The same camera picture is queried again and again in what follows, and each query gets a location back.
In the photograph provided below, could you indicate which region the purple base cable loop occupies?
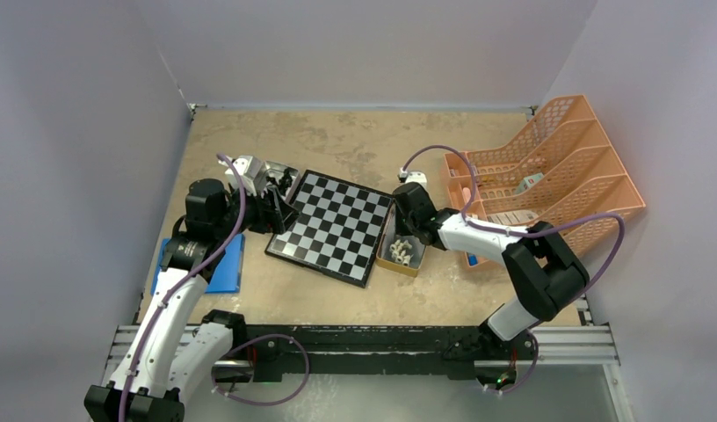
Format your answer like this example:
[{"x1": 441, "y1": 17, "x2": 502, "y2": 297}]
[{"x1": 210, "y1": 332, "x2": 311, "y2": 408}]

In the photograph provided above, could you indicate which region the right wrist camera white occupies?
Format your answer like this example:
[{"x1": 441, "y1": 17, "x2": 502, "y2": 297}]
[{"x1": 397, "y1": 168, "x2": 428, "y2": 189}]

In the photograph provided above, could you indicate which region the orange plastic file organizer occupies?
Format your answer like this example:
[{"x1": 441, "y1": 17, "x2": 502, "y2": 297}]
[{"x1": 439, "y1": 94, "x2": 648, "y2": 272}]

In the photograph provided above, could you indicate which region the gold metal tin tray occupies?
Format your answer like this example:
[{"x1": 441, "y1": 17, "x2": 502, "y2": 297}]
[{"x1": 375, "y1": 213, "x2": 426, "y2": 278}]

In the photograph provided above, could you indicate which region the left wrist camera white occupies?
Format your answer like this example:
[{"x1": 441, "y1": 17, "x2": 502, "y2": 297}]
[{"x1": 224, "y1": 156, "x2": 267, "y2": 196}]

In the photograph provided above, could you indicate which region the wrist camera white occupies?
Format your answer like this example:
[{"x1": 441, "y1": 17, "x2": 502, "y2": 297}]
[
  {"x1": 397, "y1": 168, "x2": 428, "y2": 189},
  {"x1": 224, "y1": 156, "x2": 267, "y2": 196}
]

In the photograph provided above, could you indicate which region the black white chessboard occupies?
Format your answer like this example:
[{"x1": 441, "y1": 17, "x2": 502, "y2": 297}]
[{"x1": 264, "y1": 170, "x2": 394, "y2": 288}]

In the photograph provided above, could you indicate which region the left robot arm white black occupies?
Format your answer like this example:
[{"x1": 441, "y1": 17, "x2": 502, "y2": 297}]
[{"x1": 83, "y1": 178, "x2": 298, "y2": 421}]

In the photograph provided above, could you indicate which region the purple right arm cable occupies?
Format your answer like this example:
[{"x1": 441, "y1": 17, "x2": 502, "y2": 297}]
[{"x1": 402, "y1": 144, "x2": 626, "y2": 327}]

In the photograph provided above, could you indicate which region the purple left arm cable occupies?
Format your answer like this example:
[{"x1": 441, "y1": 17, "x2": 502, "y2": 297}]
[{"x1": 116, "y1": 153, "x2": 249, "y2": 422}]

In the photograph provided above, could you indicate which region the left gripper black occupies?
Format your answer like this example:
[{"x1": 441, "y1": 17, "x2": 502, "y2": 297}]
[{"x1": 214, "y1": 181, "x2": 300, "y2": 241}]

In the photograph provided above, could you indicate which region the silver pink tin tray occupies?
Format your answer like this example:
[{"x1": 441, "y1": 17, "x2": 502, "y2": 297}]
[{"x1": 264, "y1": 161, "x2": 301, "y2": 203}]

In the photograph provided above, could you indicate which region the small box in organizer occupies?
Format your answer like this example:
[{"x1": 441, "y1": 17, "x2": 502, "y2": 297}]
[{"x1": 514, "y1": 172, "x2": 544, "y2": 194}]

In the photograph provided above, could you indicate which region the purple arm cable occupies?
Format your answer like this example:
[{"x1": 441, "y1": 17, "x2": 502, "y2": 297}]
[
  {"x1": 116, "y1": 153, "x2": 249, "y2": 422},
  {"x1": 402, "y1": 144, "x2": 626, "y2": 327}
]

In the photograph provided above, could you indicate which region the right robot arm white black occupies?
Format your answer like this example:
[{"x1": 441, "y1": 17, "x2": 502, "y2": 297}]
[{"x1": 393, "y1": 182, "x2": 590, "y2": 358}]

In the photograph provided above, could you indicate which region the blue notebook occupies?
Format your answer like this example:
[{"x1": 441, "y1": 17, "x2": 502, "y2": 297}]
[{"x1": 150, "y1": 234, "x2": 246, "y2": 295}]

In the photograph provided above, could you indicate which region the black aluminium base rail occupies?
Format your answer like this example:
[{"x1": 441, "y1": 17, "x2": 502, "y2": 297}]
[{"x1": 105, "y1": 323, "x2": 621, "y2": 386}]

